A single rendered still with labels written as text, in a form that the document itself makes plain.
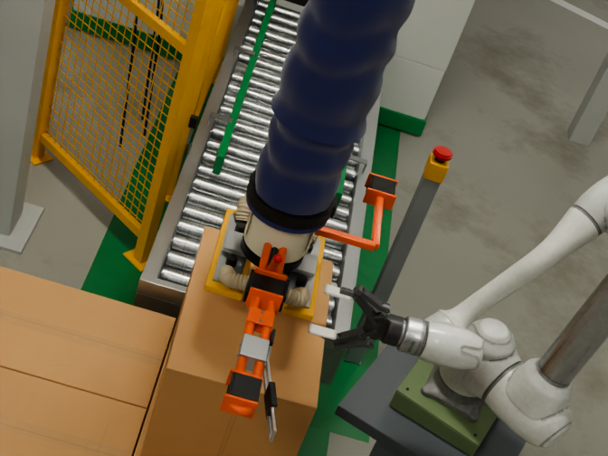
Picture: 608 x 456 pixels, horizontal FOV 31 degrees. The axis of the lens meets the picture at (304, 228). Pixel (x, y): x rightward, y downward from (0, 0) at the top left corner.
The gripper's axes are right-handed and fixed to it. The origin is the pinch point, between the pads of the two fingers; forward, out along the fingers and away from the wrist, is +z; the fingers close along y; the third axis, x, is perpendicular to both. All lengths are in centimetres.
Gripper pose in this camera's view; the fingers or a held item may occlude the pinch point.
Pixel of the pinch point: (320, 309)
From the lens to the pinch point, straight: 269.7
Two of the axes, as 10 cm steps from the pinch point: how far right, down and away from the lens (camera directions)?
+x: 1.0, -6.0, 7.9
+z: -9.6, -2.8, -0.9
